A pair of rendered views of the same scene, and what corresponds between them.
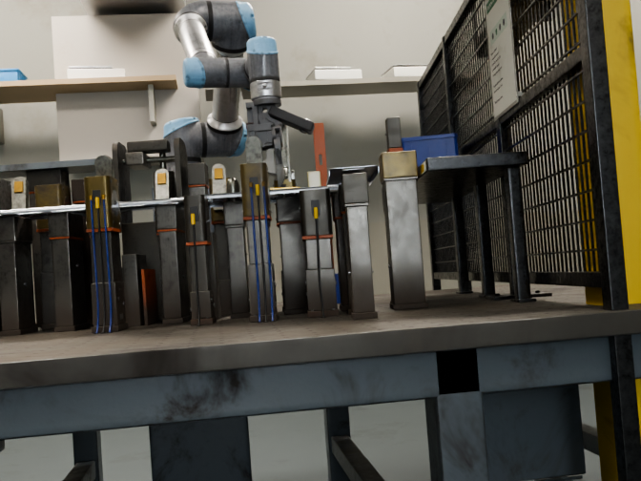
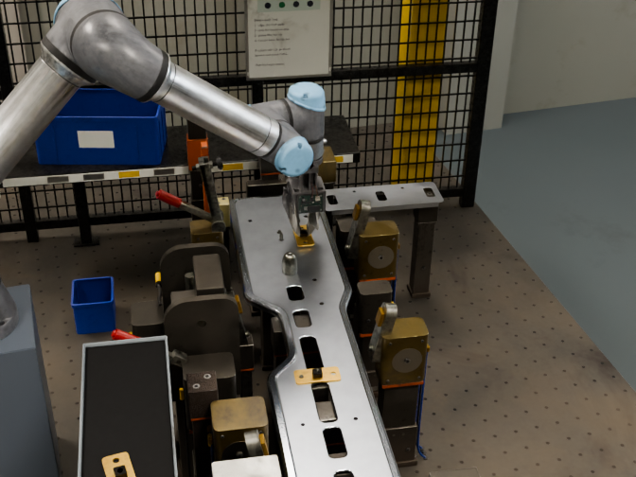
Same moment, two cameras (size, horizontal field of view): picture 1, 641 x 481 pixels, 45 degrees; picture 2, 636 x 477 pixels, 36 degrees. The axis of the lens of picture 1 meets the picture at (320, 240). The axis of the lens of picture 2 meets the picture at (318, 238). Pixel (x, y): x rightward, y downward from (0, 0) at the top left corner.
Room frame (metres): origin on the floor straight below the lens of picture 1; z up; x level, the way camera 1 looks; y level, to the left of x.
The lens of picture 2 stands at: (2.16, 1.90, 2.20)
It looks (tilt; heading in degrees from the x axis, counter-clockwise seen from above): 33 degrees down; 260
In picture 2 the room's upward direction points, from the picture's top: 1 degrees clockwise
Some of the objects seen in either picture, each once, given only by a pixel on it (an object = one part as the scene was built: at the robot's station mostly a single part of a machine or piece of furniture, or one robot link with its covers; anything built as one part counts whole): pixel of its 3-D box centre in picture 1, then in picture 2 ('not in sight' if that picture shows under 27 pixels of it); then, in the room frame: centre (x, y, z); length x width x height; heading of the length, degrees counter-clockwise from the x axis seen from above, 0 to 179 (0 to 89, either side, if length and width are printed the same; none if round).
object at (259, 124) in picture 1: (265, 125); (306, 181); (1.87, 0.11, 1.16); 0.09 x 0.08 x 0.12; 91
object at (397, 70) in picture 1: (408, 75); not in sight; (4.89, -0.64, 2.00); 0.33 x 0.31 x 0.08; 98
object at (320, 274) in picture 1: (319, 254); (361, 272); (1.72, 0.01, 0.84); 0.12 x 0.07 x 0.28; 1
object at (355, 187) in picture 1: (359, 245); (422, 245); (1.55, -0.08, 0.84); 0.05 x 0.05 x 0.29; 1
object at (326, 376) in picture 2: not in sight; (317, 373); (1.92, 0.55, 1.01); 0.08 x 0.04 x 0.01; 0
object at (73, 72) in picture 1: (96, 79); not in sight; (4.58, 1.26, 2.04); 0.36 x 0.34 x 0.09; 98
